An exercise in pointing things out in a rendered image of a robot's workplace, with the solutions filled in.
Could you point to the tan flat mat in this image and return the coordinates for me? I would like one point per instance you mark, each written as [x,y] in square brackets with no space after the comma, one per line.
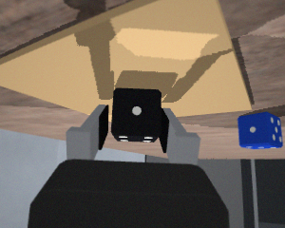
[180,47]

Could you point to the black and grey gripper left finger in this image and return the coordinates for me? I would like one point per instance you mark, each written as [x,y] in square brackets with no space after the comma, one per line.
[83,142]

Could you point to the black die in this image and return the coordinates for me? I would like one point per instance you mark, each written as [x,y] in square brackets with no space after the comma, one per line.
[136,115]

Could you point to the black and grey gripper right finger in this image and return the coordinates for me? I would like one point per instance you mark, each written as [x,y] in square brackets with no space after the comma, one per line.
[179,145]

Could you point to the blue die with white pips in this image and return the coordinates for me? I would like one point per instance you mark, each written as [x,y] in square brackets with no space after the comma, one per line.
[259,131]

